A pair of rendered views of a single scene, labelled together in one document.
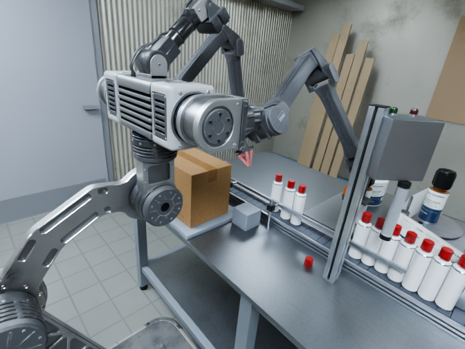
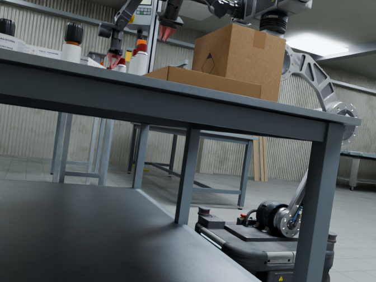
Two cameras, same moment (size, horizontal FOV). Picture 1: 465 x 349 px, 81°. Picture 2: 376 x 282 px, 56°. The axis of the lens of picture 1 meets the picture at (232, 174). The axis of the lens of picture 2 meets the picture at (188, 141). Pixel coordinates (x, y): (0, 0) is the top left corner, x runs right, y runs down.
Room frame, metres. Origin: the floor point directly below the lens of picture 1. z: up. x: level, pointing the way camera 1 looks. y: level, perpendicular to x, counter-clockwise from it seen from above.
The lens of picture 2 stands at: (2.63, 0.57, 0.72)
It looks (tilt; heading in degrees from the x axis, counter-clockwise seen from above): 1 degrees down; 201
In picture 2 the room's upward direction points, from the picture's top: 8 degrees clockwise
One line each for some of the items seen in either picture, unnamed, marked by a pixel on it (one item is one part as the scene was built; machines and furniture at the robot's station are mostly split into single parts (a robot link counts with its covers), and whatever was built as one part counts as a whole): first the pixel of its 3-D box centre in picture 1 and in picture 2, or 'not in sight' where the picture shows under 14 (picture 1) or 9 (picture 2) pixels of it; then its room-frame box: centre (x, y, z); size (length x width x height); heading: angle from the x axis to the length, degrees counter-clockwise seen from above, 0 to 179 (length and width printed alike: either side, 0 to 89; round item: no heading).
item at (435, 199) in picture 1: (436, 195); (3, 47); (1.26, -1.04, 1.04); 0.09 x 0.09 x 0.29
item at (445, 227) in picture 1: (426, 221); not in sight; (1.26, -1.04, 0.89); 0.31 x 0.31 x 0.01
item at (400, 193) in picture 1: (394, 211); (137, 48); (0.78, -0.53, 1.18); 0.04 x 0.04 x 0.21
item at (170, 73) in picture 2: not in sight; (192, 88); (1.69, 0.20, 0.85); 0.30 x 0.26 x 0.04; 44
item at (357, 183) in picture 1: (351, 203); (150, 49); (0.84, -0.42, 1.17); 0.04 x 0.04 x 0.67; 44
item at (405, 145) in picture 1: (397, 147); (142, 12); (0.83, -0.51, 1.38); 0.17 x 0.10 x 0.19; 99
